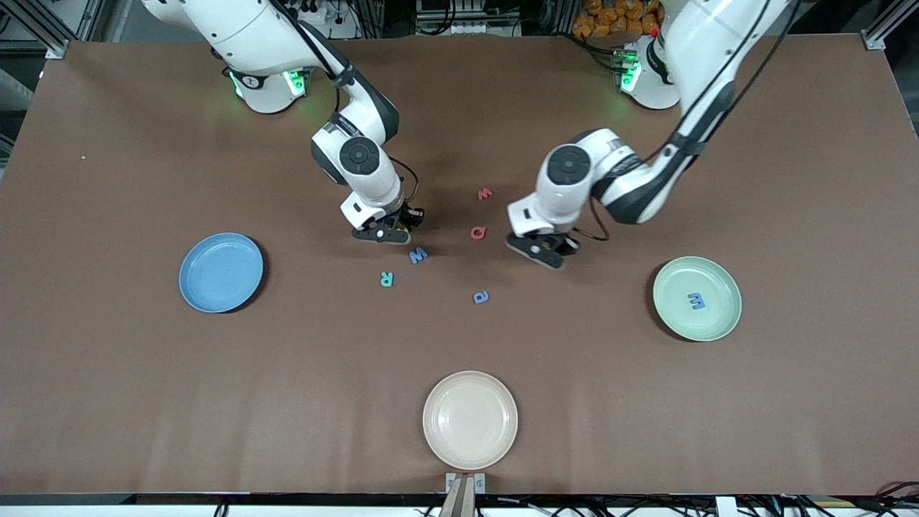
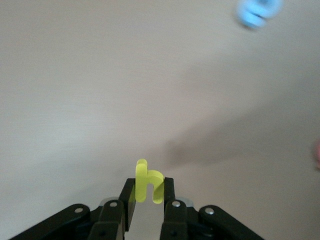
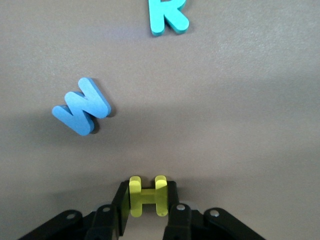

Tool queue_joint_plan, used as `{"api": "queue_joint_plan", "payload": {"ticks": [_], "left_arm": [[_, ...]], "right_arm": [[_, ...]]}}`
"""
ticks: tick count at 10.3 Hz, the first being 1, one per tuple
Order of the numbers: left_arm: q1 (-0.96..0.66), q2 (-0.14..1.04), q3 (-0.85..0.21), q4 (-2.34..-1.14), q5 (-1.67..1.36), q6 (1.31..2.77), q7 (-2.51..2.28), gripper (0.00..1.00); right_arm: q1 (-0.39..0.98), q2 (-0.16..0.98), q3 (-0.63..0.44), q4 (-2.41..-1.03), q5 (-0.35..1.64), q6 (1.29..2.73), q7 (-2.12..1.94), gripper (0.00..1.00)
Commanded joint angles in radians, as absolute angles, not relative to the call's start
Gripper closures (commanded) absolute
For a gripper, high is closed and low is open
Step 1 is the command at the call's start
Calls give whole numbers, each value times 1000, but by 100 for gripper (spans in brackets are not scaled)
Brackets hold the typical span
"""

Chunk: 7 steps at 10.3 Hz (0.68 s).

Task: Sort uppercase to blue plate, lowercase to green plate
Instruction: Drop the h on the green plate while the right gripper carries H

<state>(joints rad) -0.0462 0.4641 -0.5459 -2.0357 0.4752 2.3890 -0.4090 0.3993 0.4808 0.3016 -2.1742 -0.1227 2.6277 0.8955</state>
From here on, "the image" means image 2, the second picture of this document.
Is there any blue lowercase letter a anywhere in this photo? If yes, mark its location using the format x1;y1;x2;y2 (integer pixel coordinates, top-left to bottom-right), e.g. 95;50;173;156
234;0;283;30

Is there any yellow lowercase letter h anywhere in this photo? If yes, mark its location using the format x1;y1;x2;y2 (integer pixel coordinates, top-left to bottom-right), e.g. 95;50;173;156
134;158;165;204

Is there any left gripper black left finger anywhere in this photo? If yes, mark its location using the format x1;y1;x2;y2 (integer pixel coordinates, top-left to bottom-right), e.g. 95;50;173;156
9;177;137;240

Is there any red uppercase letter Q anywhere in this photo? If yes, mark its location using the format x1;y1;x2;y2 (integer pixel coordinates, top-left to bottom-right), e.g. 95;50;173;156
311;139;320;171

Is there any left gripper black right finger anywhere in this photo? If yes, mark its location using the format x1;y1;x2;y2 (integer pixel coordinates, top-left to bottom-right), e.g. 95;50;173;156
159;177;266;240

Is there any brown table cover sheet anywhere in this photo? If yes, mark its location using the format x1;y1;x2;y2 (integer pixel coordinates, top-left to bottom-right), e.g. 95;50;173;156
0;0;320;240

